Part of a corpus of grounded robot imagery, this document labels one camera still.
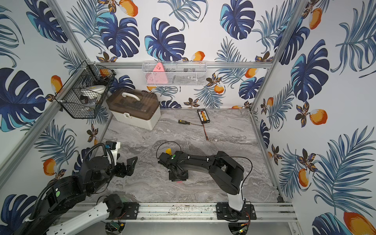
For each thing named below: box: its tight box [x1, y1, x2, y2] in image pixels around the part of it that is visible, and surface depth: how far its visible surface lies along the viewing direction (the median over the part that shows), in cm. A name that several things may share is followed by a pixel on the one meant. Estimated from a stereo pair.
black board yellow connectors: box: [196, 108, 211, 124], surface depth 116 cm
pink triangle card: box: [145, 62, 169, 85], surface depth 92 cm
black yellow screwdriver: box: [178, 119, 204, 127], surface depth 112 cm
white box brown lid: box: [106, 86, 162, 131], surface depth 101 cm
